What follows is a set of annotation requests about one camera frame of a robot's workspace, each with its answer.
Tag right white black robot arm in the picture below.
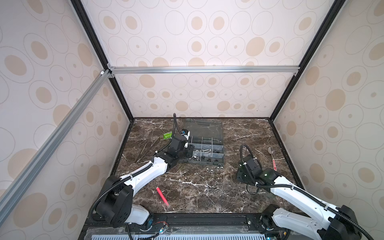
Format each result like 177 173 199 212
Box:
237 154 372 240

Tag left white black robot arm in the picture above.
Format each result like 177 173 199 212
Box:
88 131 189 228

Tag green snack packet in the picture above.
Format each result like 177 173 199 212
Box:
163 132 173 140

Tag clear grey compartment organizer box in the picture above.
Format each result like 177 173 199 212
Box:
180 119 225 167

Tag metal tongs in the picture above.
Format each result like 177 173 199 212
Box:
136 137 160 163

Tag pink marker pen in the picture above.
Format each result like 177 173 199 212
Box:
156 187 170 208

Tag pink handled metal spoon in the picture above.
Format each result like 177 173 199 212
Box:
268 147 277 171

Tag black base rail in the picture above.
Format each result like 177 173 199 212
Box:
77 212 337 240

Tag aluminium frame bar back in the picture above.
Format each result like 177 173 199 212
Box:
110 66 300 75

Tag aluminium frame bar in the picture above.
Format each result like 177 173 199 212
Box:
110 66 300 75
1 70 111 225

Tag aluminium frame bar left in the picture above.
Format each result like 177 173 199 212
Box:
1 70 111 225

